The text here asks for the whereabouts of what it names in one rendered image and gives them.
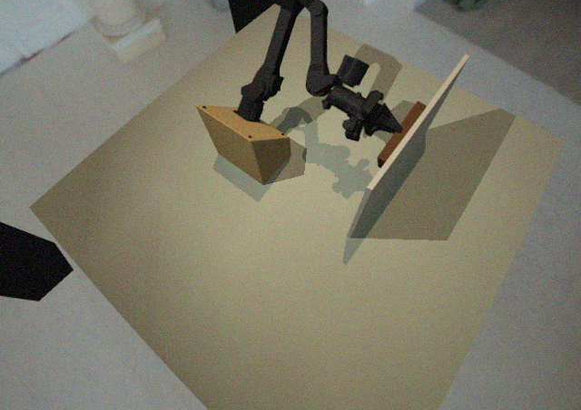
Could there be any brown picture frame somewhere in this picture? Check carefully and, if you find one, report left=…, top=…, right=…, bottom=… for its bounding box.
left=377, top=101, right=426, bottom=168

